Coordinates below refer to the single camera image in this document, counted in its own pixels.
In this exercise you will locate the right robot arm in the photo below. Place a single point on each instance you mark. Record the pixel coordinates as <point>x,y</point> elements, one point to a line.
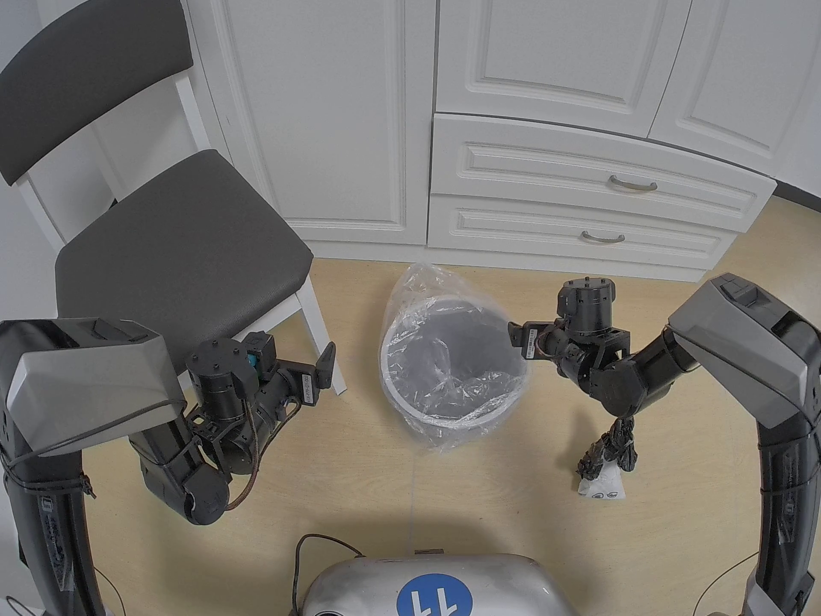
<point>737,344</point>

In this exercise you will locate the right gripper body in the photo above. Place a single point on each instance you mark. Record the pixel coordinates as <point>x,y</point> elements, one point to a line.
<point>545,342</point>

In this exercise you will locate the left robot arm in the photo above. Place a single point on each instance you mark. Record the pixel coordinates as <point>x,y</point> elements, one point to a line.
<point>83,382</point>

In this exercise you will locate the white printed wrapper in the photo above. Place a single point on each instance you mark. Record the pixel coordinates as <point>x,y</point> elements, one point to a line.
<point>603,488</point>

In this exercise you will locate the clear plastic bag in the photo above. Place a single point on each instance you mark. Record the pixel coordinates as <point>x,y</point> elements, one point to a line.
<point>410,286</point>

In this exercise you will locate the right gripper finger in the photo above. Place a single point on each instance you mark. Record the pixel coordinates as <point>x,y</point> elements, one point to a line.
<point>517,335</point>

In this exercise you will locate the light grey trash bin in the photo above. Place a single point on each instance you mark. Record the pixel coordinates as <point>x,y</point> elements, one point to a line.
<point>410,401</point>

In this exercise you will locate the white wardrobe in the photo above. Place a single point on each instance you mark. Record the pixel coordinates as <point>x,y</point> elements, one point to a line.
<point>545,55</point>

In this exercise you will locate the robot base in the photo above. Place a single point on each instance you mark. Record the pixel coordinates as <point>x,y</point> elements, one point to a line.
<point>372,591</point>

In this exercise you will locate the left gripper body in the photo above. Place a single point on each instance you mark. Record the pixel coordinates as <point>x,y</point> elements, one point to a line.
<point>292,385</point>

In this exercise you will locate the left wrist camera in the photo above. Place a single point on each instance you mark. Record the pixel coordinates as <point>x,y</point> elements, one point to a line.
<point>263,347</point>

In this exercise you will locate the white chair with grey seat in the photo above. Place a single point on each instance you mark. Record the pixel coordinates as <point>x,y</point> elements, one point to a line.
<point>179,235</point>

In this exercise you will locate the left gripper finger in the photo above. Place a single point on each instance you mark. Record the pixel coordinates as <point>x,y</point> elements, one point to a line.
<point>327,373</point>

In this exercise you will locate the black plastic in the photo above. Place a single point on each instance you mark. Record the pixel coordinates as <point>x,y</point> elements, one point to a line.
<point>616,456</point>

